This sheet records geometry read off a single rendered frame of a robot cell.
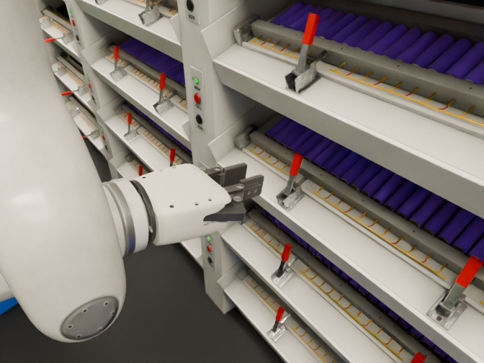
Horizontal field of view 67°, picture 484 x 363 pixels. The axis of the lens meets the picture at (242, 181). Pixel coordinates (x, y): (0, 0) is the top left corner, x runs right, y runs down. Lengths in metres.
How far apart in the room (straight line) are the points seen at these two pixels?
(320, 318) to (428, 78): 0.45
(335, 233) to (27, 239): 0.42
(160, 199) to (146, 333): 0.71
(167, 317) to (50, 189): 0.86
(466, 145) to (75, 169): 0.35
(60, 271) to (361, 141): 0.33
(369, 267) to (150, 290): 0.77
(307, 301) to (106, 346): 0.58
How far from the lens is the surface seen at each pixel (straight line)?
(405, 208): 0.57
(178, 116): 0.87
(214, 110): 0.66
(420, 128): 0.43
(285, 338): 0.91
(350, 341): 0.70
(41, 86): 0.30
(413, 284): 0.53
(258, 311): 0.94
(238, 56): 0.61
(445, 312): 0.52
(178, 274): 1.18
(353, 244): 0.56
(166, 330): 1.08
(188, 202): 0.41
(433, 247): 0.53
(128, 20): 0.91
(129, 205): 0.39
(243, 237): 0.82
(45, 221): 0.27
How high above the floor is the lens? 0.91
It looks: 37 degrees down
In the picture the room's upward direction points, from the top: straight up
